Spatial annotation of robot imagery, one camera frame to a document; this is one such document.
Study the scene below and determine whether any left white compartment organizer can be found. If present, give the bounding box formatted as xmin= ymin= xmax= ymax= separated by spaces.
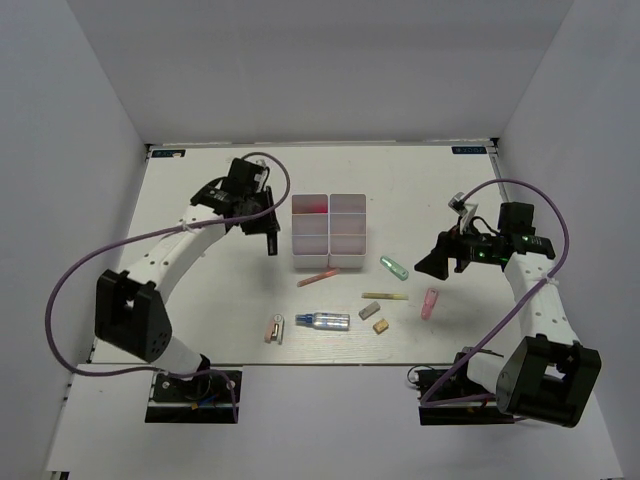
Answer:
xmin=291 ymin=194 xmax=329 ymax=270

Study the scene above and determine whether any blue table label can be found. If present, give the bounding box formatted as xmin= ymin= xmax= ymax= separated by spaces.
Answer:
xmin=151 ymin=149 xmax=186 ymax=158
xmin=451 ymin=145 xmax=487 ymax=155

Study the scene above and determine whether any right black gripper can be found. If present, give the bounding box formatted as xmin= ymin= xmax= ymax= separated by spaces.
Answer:
xmin=414 ymin=214 xmax=500 ymax=280

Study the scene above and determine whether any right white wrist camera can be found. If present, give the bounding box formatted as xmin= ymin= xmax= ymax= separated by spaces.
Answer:
xmin=448 ymin=192 xmax=478 ymax=234

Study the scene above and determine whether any green translucent correction tape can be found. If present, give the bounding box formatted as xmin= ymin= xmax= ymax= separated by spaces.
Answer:
xmin=380 ymin=256 xmax=409 ymax=281

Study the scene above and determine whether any blue clear spray bottle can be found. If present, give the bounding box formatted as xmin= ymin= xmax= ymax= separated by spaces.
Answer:
xmin=295 ymin=312 xmax=350 ymax=331

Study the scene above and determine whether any pink translucent correction tape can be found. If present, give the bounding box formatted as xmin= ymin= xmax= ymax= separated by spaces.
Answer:
xmin=420 ymin=288 xmax=439 ymax=321

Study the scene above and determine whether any yellow thin marker pen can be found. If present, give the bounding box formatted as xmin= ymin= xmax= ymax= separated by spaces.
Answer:
xmin=361 ymin=292 xmax=409 ymax=301

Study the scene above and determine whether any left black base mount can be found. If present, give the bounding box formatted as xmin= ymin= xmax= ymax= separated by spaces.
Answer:
xmin=144 ymin=369 xmax=243 ymax=425

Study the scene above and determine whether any right white compartment organizer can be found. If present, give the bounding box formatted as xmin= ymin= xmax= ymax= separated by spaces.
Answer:
xmin=328 ymin=193 xmax=367 ymax=269

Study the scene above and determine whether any right blue table label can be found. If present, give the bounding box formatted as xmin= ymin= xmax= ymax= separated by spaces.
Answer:
xmin=451 ymin=145 xmax=487 ymax=155

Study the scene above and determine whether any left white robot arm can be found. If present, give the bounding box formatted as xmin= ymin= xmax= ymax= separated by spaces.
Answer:
xmin=94 ymin=152 xmax=280 ymax=399

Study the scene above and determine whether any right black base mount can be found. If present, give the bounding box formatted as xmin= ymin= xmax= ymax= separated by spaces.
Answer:
xmin=406 ymin=364 xmax=519 ymax=426

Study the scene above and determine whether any left blue table label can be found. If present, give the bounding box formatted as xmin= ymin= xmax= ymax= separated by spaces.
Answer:
xmin=151 ymin=149 xmax=186 ymax=158

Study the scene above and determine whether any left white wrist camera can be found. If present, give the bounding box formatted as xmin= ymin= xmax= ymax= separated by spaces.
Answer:
xmin=254 ymin=158 xmax=269 ymax=170

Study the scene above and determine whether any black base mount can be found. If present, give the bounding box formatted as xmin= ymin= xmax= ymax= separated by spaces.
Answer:
xmin=144 ymin=369 xmax=243 ymax=425
xmin=406 ymin=364 xmax=519 ymax=426

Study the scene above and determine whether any grey eraser block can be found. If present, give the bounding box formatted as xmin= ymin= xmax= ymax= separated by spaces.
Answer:
xmin=358 ymin=301 xmax=381 ymax=320

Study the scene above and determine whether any pink white stapler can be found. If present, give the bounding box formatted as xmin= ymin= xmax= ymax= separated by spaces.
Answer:
xmin=264 ymin=314 xmax=285 ymax=345

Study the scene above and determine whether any tan eraser block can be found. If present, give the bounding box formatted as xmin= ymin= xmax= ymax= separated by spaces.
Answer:
xmin=372 ymin=319 xmax=389 ymax=334

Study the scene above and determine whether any white compartment organizer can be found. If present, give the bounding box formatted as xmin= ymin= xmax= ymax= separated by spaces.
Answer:
xmin=291 ymin=194 xmax=329 ymax=270
xmin=328 ymin=193 xmax=367 ymax=269

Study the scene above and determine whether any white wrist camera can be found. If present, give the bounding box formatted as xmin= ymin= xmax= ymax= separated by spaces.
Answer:
xmin=448 ymin=192 xmax=478 ymax=234
xmin=254 ymin=158 xmax=269 ymax=170

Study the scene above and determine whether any pink black highlighter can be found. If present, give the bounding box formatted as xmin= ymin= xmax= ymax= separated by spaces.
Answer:
xmin=302 ymin=203 xmax=328 ymax=214

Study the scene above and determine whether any green black highlighter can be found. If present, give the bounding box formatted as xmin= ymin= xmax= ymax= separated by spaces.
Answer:
xmin=266 ymin=231 xmax=279 ymax=256

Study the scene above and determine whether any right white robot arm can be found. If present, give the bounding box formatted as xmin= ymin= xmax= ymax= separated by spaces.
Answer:
xmin=415 ymin=199 xmax=602 ymax=428

